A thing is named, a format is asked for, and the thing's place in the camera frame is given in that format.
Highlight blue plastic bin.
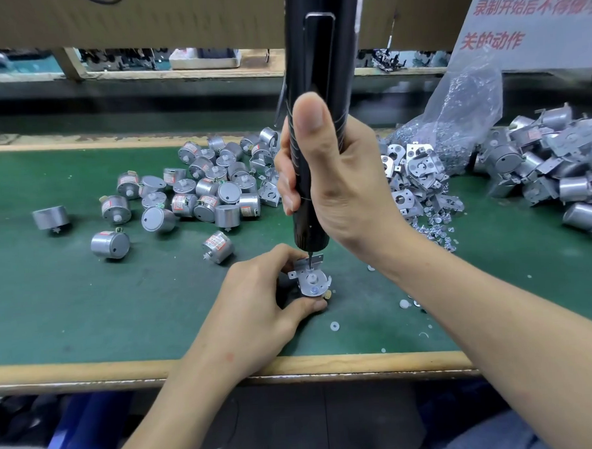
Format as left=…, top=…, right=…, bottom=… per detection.
left=28, top=389, right=135, bottom=449

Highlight pile of assembled motors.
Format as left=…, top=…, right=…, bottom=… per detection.
left=473, top=102, right=592, bottom=245

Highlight black electric screwdriver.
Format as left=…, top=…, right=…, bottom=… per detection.
left=279, top=0, right=380, bottom=255

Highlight silver metal bracket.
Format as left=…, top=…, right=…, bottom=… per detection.
left=288, top=252, right=333, bottom=295

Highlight white paper sign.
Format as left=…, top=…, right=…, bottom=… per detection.
left=453, top=0, right=592, bottom=76

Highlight person's right hand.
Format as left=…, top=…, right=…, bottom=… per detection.
left=271, top=87, right=423, bottom=268

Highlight pile of silver motors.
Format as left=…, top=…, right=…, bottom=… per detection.
left=27, top=126, right=287, bottom=265

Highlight person's right forearm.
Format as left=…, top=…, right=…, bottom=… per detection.
left=375, top=216, right=592, bottom=449

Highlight person's left hand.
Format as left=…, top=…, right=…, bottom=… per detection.
left=189, top=242, right=335, bottom=387

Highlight scatter of small silver screws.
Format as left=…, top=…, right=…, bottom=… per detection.
left=325, top=245, right=432, bottom=345

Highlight green bench mat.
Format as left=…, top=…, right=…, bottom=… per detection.
left=0, top=119, right=592, bottom=372

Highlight person's left forearm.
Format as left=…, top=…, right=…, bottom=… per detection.
left=100, top=352, right=269, bottom=449

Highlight small clear plastic bag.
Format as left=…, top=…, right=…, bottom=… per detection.
left=391, top=47, right=507, bottom=178

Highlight black hanging cable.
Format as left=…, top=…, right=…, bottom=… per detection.
left=271, top=78, right=292, bottom=130

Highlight pile of metal brackets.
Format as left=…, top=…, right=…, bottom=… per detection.
left=252, top=117, right=469, bottom=263

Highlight brown back panel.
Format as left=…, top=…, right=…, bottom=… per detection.
left=0, top=0, right=486, bottom=75

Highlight grey blue trousers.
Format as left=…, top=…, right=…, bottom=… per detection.
left=425, top=406, right=557, bottom=449

